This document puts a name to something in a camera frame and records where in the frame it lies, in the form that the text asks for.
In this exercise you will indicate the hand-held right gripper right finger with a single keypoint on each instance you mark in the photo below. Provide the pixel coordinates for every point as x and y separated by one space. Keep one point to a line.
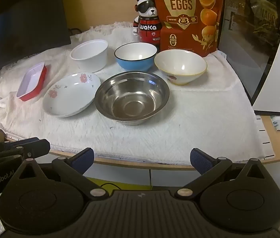
200 162

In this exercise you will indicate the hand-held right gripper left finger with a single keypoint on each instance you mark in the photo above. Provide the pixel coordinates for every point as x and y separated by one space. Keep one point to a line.
83 159

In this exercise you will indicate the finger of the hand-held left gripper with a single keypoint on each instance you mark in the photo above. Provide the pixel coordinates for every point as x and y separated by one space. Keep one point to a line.
13 143
38 148

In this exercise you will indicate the white floral plate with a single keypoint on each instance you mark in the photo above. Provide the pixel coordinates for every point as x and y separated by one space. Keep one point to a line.
70 96

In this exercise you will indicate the red rectangular dish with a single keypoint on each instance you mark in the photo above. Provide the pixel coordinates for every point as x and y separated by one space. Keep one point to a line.
32 83

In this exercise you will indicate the stainless steel bowl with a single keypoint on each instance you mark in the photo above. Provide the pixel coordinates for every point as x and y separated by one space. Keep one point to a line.
132 99

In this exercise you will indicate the white bowl with yellow rim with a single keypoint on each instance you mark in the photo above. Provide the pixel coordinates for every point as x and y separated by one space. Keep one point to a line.
181 65

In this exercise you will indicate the white plastic bowl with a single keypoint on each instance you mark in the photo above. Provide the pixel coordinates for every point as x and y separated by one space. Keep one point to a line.
90 55

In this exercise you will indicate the blue enamel bowl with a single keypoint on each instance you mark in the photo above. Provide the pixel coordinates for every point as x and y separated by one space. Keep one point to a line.
135 59

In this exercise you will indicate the white fluffy towel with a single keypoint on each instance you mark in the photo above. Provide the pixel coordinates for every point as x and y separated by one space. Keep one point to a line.
154 138

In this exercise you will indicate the white microwave oven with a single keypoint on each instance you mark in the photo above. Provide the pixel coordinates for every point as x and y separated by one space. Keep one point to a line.
273 89

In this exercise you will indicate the dark computer monitor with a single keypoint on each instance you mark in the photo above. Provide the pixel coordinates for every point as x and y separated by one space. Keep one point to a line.
26 24

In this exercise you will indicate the panda figurine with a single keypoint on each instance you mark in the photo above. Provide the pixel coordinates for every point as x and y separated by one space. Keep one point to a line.
148 27

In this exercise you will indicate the orange snack bag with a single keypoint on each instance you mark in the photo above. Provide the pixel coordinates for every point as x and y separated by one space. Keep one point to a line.
189 17

